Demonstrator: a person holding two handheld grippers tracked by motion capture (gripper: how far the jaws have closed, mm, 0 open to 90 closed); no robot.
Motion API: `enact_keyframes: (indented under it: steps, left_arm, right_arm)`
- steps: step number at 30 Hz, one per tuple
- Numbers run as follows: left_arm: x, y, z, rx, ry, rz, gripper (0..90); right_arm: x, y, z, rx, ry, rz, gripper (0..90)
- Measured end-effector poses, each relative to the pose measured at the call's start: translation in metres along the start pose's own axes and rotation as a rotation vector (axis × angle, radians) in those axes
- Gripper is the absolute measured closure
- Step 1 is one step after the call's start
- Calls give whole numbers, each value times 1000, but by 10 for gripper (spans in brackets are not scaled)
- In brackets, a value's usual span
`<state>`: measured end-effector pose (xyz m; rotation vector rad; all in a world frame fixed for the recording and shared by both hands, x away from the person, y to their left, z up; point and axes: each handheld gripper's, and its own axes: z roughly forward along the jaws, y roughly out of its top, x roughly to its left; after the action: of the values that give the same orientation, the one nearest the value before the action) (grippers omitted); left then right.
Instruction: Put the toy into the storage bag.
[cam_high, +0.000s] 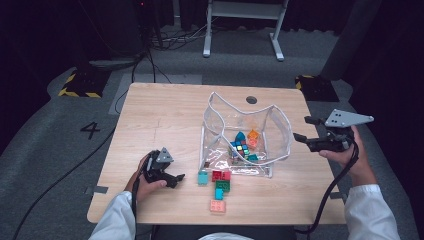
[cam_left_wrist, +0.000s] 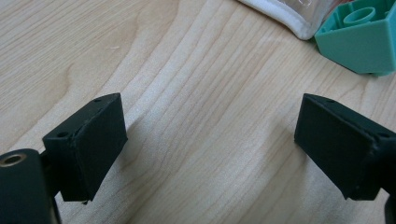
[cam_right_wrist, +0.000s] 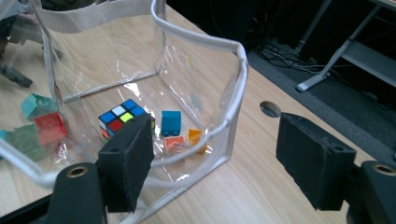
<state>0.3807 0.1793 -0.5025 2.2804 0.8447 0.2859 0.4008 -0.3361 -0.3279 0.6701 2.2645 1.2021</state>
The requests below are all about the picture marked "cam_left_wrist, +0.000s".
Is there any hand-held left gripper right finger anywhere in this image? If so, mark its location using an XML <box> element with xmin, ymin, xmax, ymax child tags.
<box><xmin>293</xmin><ymin>92</ymin><xmax>396</xmax><ymax>202</ymax></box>

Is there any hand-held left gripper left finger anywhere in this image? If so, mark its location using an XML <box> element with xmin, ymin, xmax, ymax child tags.
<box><xmin>41</xmin><ymin>91</ymin><xmax>129</xmax><ymax>203</ymax></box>

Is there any clear plastic bag white trim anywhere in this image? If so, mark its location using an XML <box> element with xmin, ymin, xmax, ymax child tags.
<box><xmin>237</xmin><ymin>0</ymin><xmax>344</xmax><ymax>41</ymax></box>

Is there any mint green roof building block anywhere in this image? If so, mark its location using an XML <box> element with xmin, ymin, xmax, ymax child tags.
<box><xmin>314</xmin><ymin>0</ymin><xmax>396</xmax><ymax>77</ymax></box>

